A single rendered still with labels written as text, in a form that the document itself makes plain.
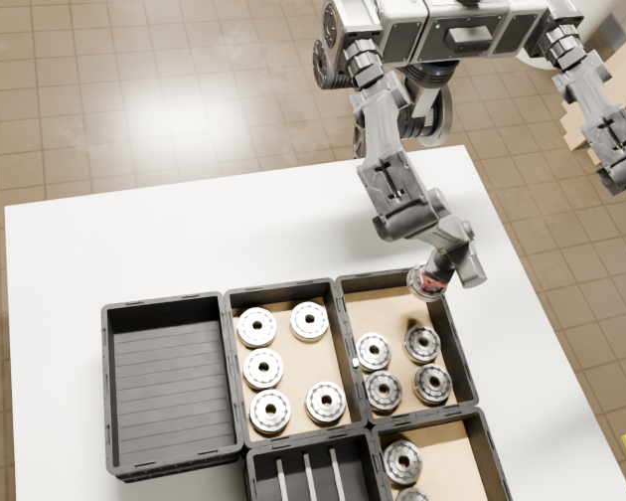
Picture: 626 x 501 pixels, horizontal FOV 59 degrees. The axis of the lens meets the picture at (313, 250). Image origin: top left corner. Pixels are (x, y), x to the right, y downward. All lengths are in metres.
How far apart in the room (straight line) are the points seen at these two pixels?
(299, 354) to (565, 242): 1.94
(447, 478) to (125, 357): 0.87
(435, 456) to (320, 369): 0.37
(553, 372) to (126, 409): 1.26
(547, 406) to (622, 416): 1.06
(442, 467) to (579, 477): 0.48
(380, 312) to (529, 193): 1.76
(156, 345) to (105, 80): 1.95
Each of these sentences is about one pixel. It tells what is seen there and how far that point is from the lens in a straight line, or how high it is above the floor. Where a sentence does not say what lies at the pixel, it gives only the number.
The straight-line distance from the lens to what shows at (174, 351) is 1.50.
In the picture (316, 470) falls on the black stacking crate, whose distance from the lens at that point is 1.45.
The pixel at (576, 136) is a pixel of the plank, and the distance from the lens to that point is 3.52.
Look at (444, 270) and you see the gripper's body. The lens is 1.35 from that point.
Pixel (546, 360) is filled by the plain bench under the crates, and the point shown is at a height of 0.70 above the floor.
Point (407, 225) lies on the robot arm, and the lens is 0.83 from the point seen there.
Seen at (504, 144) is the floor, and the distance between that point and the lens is 3.33.
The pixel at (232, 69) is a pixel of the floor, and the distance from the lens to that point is 3.23.
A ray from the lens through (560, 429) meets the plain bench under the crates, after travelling 1.87.
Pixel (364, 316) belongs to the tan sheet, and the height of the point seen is 0.83.
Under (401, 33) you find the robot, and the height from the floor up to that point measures 1.48.
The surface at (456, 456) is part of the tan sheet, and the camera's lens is 1.56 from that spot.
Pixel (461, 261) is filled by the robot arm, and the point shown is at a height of 1.25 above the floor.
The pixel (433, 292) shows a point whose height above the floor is 1.03.
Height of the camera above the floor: 2.25
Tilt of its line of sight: 61 degrees down
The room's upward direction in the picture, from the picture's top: 19 degrees clockwise
